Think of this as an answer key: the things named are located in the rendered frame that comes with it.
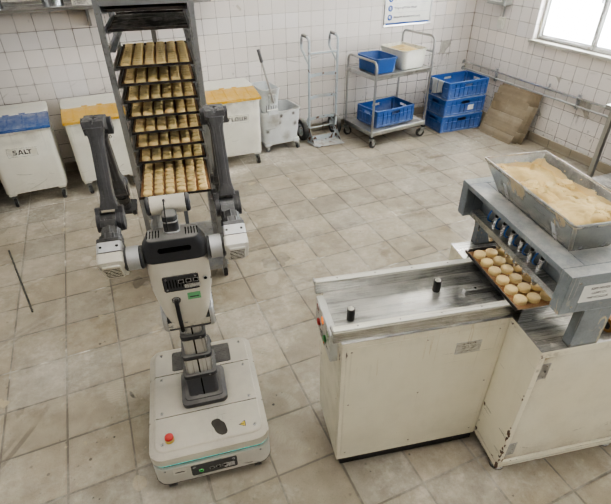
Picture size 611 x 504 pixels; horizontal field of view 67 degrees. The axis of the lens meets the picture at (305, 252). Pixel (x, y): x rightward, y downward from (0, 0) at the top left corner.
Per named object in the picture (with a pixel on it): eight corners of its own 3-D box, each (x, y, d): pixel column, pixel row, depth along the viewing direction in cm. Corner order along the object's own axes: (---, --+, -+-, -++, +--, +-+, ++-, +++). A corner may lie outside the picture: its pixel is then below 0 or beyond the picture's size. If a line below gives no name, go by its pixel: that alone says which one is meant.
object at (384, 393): (441, 387, 258) (474, 255, 206) (472, 442, 230) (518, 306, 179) (318, 410, 246) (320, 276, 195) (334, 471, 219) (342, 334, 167)
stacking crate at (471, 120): (460, 117, 618) (463, 102, 607) (479, 127, 587) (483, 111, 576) (421, 123, 601) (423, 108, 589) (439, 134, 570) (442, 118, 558)
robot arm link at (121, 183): (79, 124, 174) (110, 122, 177) (79, 114, 178) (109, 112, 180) (108, 199, 210) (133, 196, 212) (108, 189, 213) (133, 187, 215)
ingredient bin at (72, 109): (85, 197, 444) (60, 118, 400) (81, 171, 491) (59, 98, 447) (143, 186, 461) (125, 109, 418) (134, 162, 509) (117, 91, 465)
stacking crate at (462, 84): (463, 86, 596) (466, 70, 585) (486, 94, 567) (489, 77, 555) (425, 92, 575) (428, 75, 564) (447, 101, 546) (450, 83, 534)
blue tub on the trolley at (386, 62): (377, 64, 534) (378, 49, 525) (398, 72, 505) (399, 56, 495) (355, 67, 523) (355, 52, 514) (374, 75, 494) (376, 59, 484)
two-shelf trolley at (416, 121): (395, 121, 607) (405, 27, 542) (426, 135, 566) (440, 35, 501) (341, 134, 572) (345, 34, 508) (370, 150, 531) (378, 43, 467)
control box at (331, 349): (323, 319, 202) (324, 294, 194) (338, 360, 183) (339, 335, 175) (315, 320, 201) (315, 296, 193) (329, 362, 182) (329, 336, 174)
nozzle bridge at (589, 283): (512, 235, 230) (530, 171, 210) (622, 338, 172) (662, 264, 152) (450, 243, 224) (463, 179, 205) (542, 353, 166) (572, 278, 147)
